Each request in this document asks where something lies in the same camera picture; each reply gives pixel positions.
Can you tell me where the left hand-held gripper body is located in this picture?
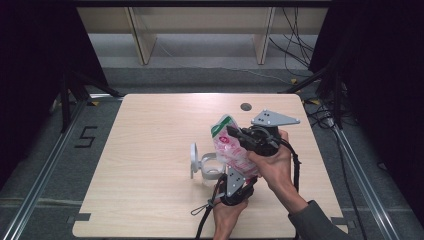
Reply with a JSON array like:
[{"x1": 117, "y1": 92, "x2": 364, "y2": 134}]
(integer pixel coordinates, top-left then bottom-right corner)
[{"x1": 219, "y1": 166, "x2": 258, "y2": 207}]

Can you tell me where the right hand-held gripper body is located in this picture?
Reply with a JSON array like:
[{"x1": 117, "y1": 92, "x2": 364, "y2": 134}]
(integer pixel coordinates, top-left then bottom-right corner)
[{"x1": 239, "y1": 109, "x2": 301, "y2": 157}]

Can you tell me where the pink and white bag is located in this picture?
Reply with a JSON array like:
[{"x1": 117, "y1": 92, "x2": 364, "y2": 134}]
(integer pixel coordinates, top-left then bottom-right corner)
[{"x1": 210, "y1": 114, "x2": 261, "y2": 179}]

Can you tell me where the white lidded jar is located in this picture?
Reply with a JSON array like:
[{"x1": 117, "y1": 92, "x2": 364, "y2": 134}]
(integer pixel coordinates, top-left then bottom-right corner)
[{"x1": 189, "y1": 142, "x2": 228, "y2": 188}]

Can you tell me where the person's right hand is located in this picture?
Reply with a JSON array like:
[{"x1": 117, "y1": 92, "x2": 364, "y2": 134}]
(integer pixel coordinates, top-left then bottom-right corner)
[{"x1": 246, "y1": 129, "x2": 295, "y2": 195}]

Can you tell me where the person's left hand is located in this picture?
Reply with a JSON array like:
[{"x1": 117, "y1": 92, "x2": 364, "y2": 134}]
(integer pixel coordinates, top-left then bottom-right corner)
[{"x1": 212, "y1": 199, "x2": 250, "y2": 240}]

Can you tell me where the black tripod stand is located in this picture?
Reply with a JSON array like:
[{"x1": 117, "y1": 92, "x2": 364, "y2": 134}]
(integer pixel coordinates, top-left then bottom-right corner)
[
  {"x1": 279, "y1": 59, "x2": 345, "y2": 130},
  {"x1": 59, "y1": 68, "x2": 124, "y2": 134}
]

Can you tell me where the beige wooden bench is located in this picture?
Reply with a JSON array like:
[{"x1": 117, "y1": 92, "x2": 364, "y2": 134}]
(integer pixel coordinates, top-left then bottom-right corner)
[{"x1": 77, "y1": 7, "x2": 329, "y2": 66}]

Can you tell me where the black curtain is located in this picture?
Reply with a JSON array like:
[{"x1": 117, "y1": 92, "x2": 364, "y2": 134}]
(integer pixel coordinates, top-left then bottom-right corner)
[
  {"x1": 0, "y1": 0, "x2": 110, "y2": 189},
  {"x1": 308, "y1": 0, "x2": 424, "y2": 229}
]

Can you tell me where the thin cord loop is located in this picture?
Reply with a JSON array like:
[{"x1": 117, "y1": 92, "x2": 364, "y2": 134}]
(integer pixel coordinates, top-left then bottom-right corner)
[{"x1": 190, "y1": 198, "x2": 215, "y2": 216}]

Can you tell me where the black floor cable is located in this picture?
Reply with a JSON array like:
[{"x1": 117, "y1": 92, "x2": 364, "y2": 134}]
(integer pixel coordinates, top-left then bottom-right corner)
[{"x1": 304, "y1": 99, "x2": 368, "y2": 240}]

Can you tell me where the black cable bundle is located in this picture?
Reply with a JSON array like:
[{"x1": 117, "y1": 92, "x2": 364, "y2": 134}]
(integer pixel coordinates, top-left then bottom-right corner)
[{"x1": 268, "y1": 7, "x2": 316, "y2": 78}]

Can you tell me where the aluminium floor rail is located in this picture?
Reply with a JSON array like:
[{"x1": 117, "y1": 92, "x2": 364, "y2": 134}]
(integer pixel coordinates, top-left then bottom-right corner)
[
  {"x1": 0, "y1": 99, "x2": 88, "y2": 240},
  {"x1": 332, "y1": 125, "x2": 401, "y2": 240}
]

